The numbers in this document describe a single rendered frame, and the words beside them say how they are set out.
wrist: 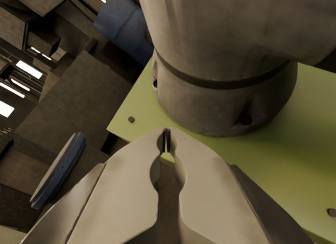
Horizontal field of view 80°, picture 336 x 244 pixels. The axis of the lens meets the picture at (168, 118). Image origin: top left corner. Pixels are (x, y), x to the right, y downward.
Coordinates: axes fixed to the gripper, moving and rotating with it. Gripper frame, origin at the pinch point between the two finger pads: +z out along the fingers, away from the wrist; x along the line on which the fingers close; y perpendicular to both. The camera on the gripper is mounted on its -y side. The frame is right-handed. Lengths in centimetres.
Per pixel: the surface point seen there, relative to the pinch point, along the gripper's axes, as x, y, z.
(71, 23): -129, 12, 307
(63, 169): -33, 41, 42
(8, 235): -37, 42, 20
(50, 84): -181, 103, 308
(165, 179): 2, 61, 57
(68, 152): -33, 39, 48
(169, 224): 3, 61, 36
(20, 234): -36, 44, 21
